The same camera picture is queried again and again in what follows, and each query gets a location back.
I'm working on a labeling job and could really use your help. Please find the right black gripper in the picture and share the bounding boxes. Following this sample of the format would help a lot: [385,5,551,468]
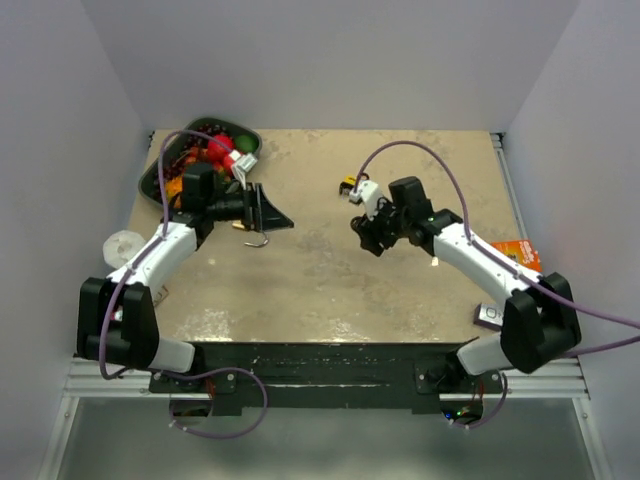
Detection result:
[353,195,409,258]

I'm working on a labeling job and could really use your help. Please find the green lime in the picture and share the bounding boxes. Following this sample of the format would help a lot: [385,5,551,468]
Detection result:
[234,134,260,153]

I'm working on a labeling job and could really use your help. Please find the brass padlock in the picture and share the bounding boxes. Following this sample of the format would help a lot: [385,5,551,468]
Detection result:
[230,219,270,248]

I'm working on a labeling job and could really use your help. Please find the yellow padlock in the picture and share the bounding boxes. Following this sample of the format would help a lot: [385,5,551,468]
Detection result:
[338,173,370,203]

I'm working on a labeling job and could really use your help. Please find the white tissue roll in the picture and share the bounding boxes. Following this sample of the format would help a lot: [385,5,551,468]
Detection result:
[102,230,145,270]

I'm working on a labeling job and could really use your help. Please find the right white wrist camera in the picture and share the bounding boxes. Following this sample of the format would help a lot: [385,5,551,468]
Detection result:
[348,180,383,220]

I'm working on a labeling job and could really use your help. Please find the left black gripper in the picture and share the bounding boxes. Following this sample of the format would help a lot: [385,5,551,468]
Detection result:
[207,183,295,233]

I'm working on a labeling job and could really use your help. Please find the dark cherries bunch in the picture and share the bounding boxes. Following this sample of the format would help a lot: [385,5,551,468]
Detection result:
[149,123,227,199]

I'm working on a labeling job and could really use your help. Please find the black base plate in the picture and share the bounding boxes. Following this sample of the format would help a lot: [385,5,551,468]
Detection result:
[150,342,502,415]

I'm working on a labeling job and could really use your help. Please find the purple white card box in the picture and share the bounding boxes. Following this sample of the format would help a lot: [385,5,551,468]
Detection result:
[473,303,503,331]

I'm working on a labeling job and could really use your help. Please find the orange razor package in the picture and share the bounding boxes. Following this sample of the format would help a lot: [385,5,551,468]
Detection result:
[491,239,542,272]

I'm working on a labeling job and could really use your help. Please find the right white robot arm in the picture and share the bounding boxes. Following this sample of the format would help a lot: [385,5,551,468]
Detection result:
[349,177,582,393]

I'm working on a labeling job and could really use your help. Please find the aluminium frame rail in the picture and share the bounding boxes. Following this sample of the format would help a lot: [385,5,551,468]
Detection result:
[490,132,528,238]

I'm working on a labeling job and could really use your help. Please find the red pomegranate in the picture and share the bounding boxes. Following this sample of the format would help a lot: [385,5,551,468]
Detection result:
[206,134,235,163]

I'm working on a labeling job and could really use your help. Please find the dark green fruit tray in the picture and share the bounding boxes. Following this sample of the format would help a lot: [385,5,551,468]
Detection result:
[139,117,262,206]

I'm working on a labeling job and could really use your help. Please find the toy pineapple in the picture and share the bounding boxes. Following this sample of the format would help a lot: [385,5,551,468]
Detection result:
[164,176,183,209]

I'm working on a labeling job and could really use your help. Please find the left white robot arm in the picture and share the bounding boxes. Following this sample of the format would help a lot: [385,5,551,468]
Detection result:
[76,163,294,392]

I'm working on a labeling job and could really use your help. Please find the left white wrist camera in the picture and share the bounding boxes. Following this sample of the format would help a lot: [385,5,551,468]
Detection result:
[228,150,258,189]

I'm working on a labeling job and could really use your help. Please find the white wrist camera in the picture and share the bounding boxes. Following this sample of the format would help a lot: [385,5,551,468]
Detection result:
[228,150,258,189]
[348,180,383,220]

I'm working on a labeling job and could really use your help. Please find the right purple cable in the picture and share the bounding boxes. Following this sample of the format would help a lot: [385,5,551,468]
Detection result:
[355,140,640,431]

